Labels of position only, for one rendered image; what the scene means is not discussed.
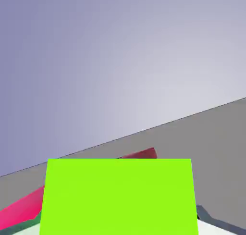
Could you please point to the small pink cube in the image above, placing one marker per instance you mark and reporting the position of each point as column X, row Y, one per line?
column 23, row 208

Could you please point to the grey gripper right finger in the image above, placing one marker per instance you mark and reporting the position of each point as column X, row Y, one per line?
column 215, row 226

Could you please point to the small lime green cube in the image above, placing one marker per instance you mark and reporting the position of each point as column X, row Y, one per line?
column 119, row 196

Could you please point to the small dark red cube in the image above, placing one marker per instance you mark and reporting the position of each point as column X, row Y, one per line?
column 143, row 154

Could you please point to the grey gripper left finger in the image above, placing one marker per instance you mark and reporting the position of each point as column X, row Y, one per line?
column 21, row 230

